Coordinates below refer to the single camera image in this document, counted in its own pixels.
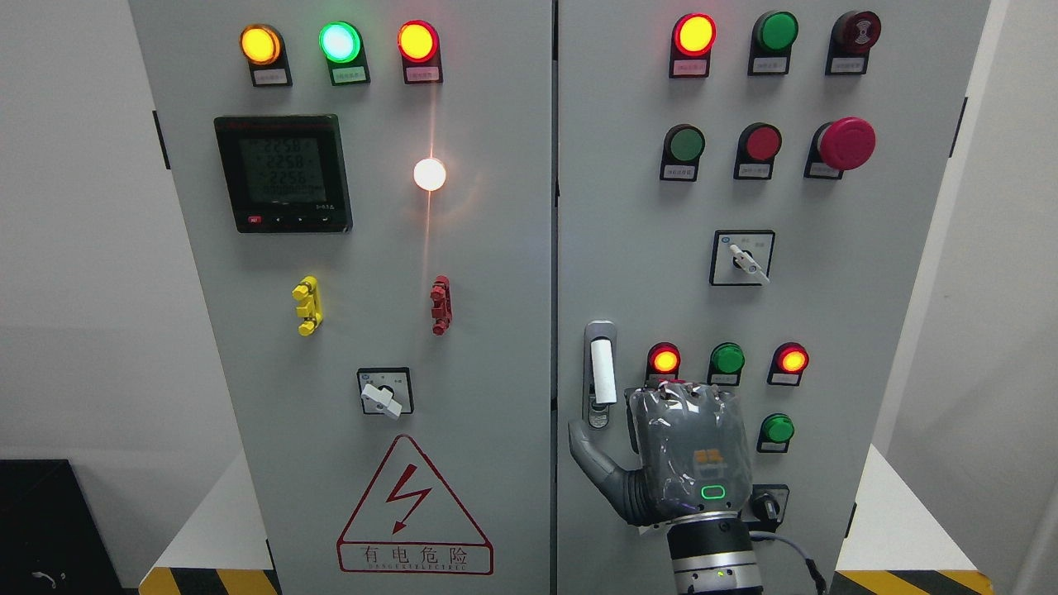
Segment white rotary switch left door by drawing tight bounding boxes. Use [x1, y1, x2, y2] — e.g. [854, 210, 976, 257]
[355, 368, 415, 421]

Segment green indicator light right top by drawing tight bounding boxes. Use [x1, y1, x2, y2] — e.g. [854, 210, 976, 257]
[747, 11, 798, 76]

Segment red emergency stop mushroom button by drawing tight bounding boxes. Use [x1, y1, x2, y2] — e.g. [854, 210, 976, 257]
[803, 118, 876, 180]

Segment black box lower left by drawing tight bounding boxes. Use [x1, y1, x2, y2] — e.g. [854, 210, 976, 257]
[1, 459, 122, 594]

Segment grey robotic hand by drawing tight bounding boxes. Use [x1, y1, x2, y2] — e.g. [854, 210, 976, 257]
[568, 381, 752, 526]

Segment yellow terminal connector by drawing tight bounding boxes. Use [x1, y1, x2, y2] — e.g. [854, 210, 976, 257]
[291, 275, 322, 336]

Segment green push button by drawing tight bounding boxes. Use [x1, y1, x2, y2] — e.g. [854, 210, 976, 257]
[659, 124, 704, 182]
[756, 413, 796, 455]

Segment yellow indicator light top left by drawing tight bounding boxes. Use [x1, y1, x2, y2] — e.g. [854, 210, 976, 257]
[241, 23, 293, 88]

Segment grey electrical cabinet left door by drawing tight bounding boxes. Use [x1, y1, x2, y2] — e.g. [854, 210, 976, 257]
[130, 1, 553, 594]

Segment red-yellow indicator light left door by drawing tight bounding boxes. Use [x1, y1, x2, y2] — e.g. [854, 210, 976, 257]
[398, 20, 443, 84]

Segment red lit indicator lower left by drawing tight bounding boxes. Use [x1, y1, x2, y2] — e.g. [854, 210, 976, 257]
[645, 342, 681, 387]

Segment green indicator lower middle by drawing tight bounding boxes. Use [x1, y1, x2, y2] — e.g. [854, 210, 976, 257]
[707, 342, 746, 387]

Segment green lit indicator light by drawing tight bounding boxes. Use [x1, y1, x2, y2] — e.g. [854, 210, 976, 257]
[318, 21, 370, 86]

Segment dark red buzzer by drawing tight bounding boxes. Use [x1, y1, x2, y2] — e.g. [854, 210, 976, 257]
[825, 10, 881, 76]

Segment white rotary switch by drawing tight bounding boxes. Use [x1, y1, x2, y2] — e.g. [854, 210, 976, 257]
[637, 522, 665, 537]
[709, 230, 777, 286]

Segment white rotary switch upper right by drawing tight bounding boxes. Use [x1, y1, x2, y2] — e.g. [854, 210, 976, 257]
[709, 230, 777, 286]

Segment red terminal connector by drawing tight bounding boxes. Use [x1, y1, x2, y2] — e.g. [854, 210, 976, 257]
[428, 275, 453, 336]

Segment red push button upper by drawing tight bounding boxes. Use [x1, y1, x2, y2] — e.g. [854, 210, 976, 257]
[733, 123, 782, 180]

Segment red electrical danger warning sign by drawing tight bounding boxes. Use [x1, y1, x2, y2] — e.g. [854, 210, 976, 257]
[336, 434, 493, 575]

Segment black rotary knob switch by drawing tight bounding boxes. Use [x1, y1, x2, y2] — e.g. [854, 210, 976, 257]
[740, 483, 790, 531]

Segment red lit indicator lower right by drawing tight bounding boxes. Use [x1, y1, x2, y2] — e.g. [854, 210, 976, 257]
[767, 342, 809, 387]

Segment grey electrical cabinet right door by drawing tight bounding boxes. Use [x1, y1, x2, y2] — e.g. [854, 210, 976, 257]
[555, 1, 990, 594]

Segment white rotary switch lower right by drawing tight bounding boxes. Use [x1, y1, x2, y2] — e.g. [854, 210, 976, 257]
[637, 522, 665, 537]

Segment grey electrical cabinet door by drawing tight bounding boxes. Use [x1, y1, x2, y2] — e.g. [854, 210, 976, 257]
[555, 1, 990, 594]
[130, 1, 553, 594]

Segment silver door handle lock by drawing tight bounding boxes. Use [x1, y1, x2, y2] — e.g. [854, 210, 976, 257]
[582, 320, 618, 430]

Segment green push button lower right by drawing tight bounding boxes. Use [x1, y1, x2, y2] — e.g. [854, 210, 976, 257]
[756, 413, 796, 455]

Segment green push button upper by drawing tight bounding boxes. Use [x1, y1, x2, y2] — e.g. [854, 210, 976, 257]
[659, 124, 704, 182]

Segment red-yellow indicator light right top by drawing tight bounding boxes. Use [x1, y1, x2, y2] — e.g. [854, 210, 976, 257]
[669, 12, 717, 79]

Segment red lit indicator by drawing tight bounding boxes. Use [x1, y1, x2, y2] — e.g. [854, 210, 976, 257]
[645, 342, 681, 387]
[767, 342, 809, 387]

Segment white glowing indicator light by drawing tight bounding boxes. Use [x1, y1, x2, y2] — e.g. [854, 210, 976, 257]
[412, 157, 446, 193]

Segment black digital power meter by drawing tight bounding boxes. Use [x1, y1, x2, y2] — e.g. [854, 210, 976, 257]
[214, 114, 352, 234]

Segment white platform with hazard stripes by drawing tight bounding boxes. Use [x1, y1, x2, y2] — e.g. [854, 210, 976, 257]
[139, 449, 995, 594]

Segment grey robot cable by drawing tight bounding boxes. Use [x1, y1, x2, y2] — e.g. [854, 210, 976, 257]
[751, 533, 829, 595]

